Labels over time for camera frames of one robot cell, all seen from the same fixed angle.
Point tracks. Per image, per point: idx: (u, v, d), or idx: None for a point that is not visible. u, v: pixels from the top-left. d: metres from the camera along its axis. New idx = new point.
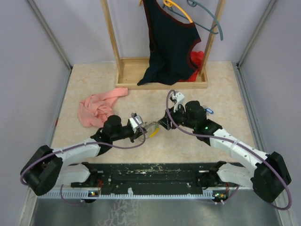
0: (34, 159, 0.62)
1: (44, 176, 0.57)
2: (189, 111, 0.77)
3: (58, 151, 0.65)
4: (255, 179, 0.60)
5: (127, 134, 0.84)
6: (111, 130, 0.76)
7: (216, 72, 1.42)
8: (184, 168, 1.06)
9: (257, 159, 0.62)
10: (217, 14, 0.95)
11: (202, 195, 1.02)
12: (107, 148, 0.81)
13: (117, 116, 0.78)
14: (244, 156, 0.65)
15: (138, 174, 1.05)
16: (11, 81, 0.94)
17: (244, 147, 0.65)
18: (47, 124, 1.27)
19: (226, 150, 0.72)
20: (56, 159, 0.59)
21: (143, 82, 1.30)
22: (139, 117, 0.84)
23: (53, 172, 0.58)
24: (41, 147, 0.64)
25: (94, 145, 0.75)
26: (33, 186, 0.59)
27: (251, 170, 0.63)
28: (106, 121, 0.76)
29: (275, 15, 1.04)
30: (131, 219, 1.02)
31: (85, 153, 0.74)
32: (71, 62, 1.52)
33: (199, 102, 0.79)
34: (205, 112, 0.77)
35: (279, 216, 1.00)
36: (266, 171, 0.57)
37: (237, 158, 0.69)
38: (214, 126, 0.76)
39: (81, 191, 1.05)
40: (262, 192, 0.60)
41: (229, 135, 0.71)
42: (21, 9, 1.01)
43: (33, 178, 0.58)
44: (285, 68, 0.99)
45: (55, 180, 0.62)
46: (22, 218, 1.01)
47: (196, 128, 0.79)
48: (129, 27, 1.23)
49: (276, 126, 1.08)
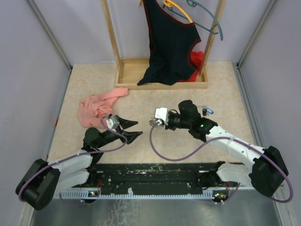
0: (29, 174, 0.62)
1: (42, 189, 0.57)
2: (183, 111, 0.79)
3: (53, 164, 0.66)
4: (253, 174, 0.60)
5: (113, 136, 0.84)
6: (93, 143, 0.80)
7: (216, 72, 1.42)
8: (184, 168, 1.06)
9: (254, 153, 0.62)
10: (217, 14, 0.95)
11: (202, 195, 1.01)
12: (98, 157, 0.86)
13: (92, 128, 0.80)
14: (241, 151, 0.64)
15: (138, 174, 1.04)
16: (11, 81, 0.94)
17: (240, 142, 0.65)
18: (47, 124, 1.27)
19: (224, 148, 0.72)
20: (52, 171, 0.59)
21: (143, 82, 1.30)
22: (114, 119, 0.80)
23: (51, 184, 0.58)
24: (36, 162, 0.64)
25: (87, 155, 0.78)
26: (31, 202, 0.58)
27: (249, 165, 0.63)
28: (84, 138, 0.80)
29: (275, 16, 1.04)
30: (131, 219, 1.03)
31: (79, 163, 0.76)
32: (71, 62, 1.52)
33: (191, 101, 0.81)
34: (198, 110, 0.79)
35: (279, 216, 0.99)
36: (265, 165, 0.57)
37: (235, 155, 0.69)
38: (210, 123, 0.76)
39: (82, 191, 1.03)
40: (262, 187, 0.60)
41: (225, 132, 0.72)
42: (21, 9, 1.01)
43: (30, 193, 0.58)
44: (285, 69, 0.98)
45: (54, 192, 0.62)
46: (22, 218, 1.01)
47: (191, 127, 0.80)
48: (129, 28, 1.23)
49: (276, 126, 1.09)
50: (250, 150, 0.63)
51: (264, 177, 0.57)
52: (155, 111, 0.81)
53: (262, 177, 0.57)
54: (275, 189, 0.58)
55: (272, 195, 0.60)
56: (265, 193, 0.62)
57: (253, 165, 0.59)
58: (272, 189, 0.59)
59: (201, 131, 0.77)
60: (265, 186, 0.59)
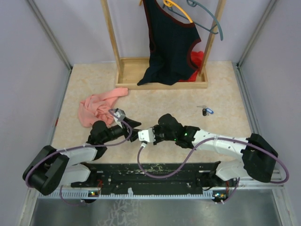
0: (37, 160, 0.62)
1: (51, 174, 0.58)
2: (163, 125, 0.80)
3: (62, 150, 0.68)
4: (245, 166, 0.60)
5: (118, 133, 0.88)
6: (99, 136, 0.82)
7: (216, 72, 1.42)
8: (184, 168, 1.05)
9: (239, 144, 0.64)
10: (217, 14, 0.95)
11: (202, 195, 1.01)
12: (102, 152, 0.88)
13: (101, 122, 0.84)
14: (228, 147, 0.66)
15: (138, 174, 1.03)
16: (11, 82, 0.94)
17: (224, 139, 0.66)
18: (47, 124, 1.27)
19: (211, 149, 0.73)
20: (61, 157, 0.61)
21: (143, 82, 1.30)
22: (121, 111, 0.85)
23: (59, 169, 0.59)
24: (45, 148, 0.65)
25: (92, 148, 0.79)
26: (37, 187, 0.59)
27: (240, 157, 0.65)
28: (91, 130, 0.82)
29: (275, 16, 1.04)
30: (131, 219, 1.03)
31: (84, 155, 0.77)
32: (71, 62, 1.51)
33: (170, 114, 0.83)
34: (178, 121, 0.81)
35: (279, 215, 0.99)
36: (253, 154, 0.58)
37: (224, 152, 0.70)
38: (193, 130, 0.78)
39: (81, 191, 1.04)
40: (257, 175, 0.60)
41: (208, 133, 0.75)
42: (21, 8, 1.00)
43: (37, 178, 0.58)
44: (285, 69, 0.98)
45: (60, 180, 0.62)
46: (22, 218, 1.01)
47: (177, 138, 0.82)
48: (129, 28, 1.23)
49: (276, 126, 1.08)
50: (235, 143, 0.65)
51: (256, 166, 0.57)
52: (138, 132, 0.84)
53: (255, 166, 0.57)
54: (270, 173, 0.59)
55: (269, 180, 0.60)
56: (262, 181, 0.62)
57: (242, 157, 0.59)
58: (269, 174, 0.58)
59: (187, 139, 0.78)
60: (260, 174, 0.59)
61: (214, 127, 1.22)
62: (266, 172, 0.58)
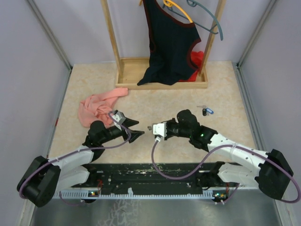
0: (29, 172, 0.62)
1: (43, 187, 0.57)
2: (182, 121, 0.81)
3: (53, 161, 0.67)
4: (260, 180, 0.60)
5: (116, 133, 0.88)
6: (97, 136, 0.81)
7: (216, 72, 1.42)
8: (184, 168, 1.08)
9: (258, 158, 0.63)
10: (217, 15, 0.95)
11: (202, 195, 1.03)
12: (100, 153, 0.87)
13: (99, 122, 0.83)
14: (245, 158, 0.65)
15: (138, 174, 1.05)
16: (11, 81, 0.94)
17: (243, 149, 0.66)
18: (47, 124, 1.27)
19: (227, 156, 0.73)
20: (52, 168, 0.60)
21: (143, 82, 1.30)
22: (120, 114, 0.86)
23: (51, 181, 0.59)
24: (37, 159, 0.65)
25: (87, 151, 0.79)
26: (32, 199, 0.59)
27: (256, 171, 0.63)
28: (89, 130, 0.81)
29: (275, 16, 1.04)
30: (131, 219, 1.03)
31: (80, 159, 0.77)
32: (71, 62, 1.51)
33: (189, 110, 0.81)
34: (198, 120, 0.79)
35: (279, 215, 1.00)
36: (271, 170, 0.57)
37: (239, 162, 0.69)
38: (209, 132, 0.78)
39: (81, 191, 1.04)
40: (270, 191, 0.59)
41: (226, 140, 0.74)
42: (20, 8, 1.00)
43: (30, 190, 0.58)
44: (285, 69, 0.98)
45: (55, 189, 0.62)
46: (22, 218, 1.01)
47: (192, 137, 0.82)
48: (129, 28, 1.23)
49: (276, 126, 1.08)
50: (254, 157, 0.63)
51: (272, 182, 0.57)
52: (154, 125, 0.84)
53: (270, 181, 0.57)
54: (283, 191, 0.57)
55: (281, 197, 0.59)
56: (273, 197, 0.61)
57: (259, 171, 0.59)
58: (281, 192, 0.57)
59: (202, 141, 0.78)
60: (273, 190, 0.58)
61: (214, 127, 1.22)
62: (279, 189, 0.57)
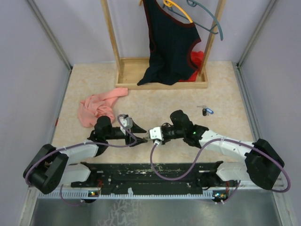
0: (37, 158, 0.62)
1: (50, 173, 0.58)
2: (175, 121, 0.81)
3: (62, 149, 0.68)
4: (248, 169, 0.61)
5: (119, 135, 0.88)
6: (103, 132, 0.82)
7: (216, 72, 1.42)
8: (184, 168, 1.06)
9: (245, 149, 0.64)
10: (217, 14, 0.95)
11: (202, 195, 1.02)
12: (103, 149, 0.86)
13: (106, 117, 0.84)
14: (233, 149, 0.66)
15: (138, 174, 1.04)
16: (11, 81, 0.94)
17: (231, 141, 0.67)
18: (47, 124, 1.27)
19: (217, 149, 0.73)
20: (60, 156, 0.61)
21: (143, 82, 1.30)
22: (129, 120, 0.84)
23: (59, 168, 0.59)
24: (44, 146, 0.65)
25: (92, 144, 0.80)
26: (38, 186, 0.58)
27: (243, 161, 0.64)
28: (96, 124, 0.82)
29: (275, 16, 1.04)
30: (131, 219, 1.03)
31: (86, 151, 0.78)
32: (71, 62, 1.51)
33: (182, 111, 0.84)
34: (190, 119, 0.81)
35: (279, 215, 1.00)
36: (257, 158, 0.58)
37: (228, 154, 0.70)
38: (201, 129, 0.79)
39: (81, 191, 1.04)
40: (260, 181, 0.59)
41: (216, 134, 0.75)
42: (21, 8, 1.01)
43: (37, 176, 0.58)
44: (285, 68, 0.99)
45: (60, 178, 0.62)
46: (22, 218, 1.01)
47: (186, 136, 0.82)
48: (129, 27, 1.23)
49: (276, 126, 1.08)
50: (241, 146, 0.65)
51: (258, 170, 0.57)
52: (150, 131, 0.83)
53: (256, 170, 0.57)
54: (274, 181, 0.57)
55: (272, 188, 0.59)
56: (265, 188, 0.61)
57: (246, 159, 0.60)
58: (271, 181, 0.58)
59: (195, 138, 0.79)
60: (262, 180, 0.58)
61: (214, 127, 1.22)
62: (268, 178, 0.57)
